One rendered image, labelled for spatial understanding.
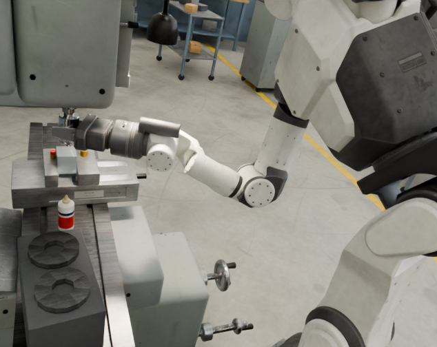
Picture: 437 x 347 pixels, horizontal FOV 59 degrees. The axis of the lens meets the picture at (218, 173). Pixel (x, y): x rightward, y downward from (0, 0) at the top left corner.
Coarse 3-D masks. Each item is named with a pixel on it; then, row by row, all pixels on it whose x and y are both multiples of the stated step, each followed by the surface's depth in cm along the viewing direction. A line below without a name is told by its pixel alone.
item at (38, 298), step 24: (24, 240) 75; (48, 240) 74; (72, 240) 75; (24, 264) 70; (48, 264) 69; (72, 264) 72; (24, 288) 66; (48, 288) 65; (72, 288) 68; (96, 288) 69; (24, 312) 69; (48, 312) 63; (72, 312) 64; (96, 312) 65; (48, 336) 62; (72, 336) 65; (96, 336) 68
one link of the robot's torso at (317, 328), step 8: (312, 320) 82; (320, 320) 80; (304, 328) 83; (312, 328) 81; (320, 328) 80; (328, 328) 78; (336, 328) 78; (304, 336) 84; (312, 336) 80; (320, 336) 79; (328, 336) 78; (336, 336) 77; (304, 344) 83; (312, 344) 81; (320, 344) 79; (328, 344) 77; (336, 344) 77; (344, 344) 76
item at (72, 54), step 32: (32, 0) 68; (64, 0) 70; (96, 0) 71; (32, 32) 71; (64, 32) 72; (96, 32) 74; (32, 64) 74; (64, 64) 76; (96, 64) 78; (32, 96) 77; (64, 96) 79; (96, 96) 81
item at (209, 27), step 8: (232, 0) 653; (240, 0) 657; (136, 16) 624; (240, 16) 678; (144, 24) 642; (184, 24) 707; (208, 24) 691; (216, 24) 692; (224, 24) 741; (240, 24) 683; (200, 32) 675; (208, 32) 689; (216, 32) 704; (224, 32) 718; (232, 48) 709
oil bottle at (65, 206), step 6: (66, 198) 101; (60, 204) 101; (66, 204) 101; (72, 204) 102; (60, 210) 101; (66, 210) 101; (72, 210) 103; (60, 216) 102; (66, 216) 102; (72, 216) 104; (60, 222) 103; (66, 222) 103; (72, 222) 105; (60, 228) 104; (66, 228) 104; (72, 228) 106
